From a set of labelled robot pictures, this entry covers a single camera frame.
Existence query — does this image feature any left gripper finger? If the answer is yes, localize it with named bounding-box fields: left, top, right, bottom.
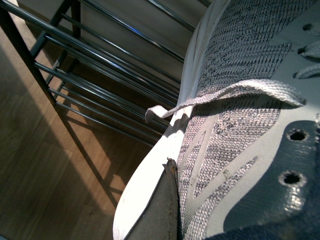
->
left=125, top=158, right=182, bottom=240

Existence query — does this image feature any grey knit sneaker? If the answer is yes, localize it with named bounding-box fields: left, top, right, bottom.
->
left=112, top=0, right=320, bottom=240

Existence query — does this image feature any black metal shoe rack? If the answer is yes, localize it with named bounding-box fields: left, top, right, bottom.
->
left=0, top=0, right=213, bottom=208

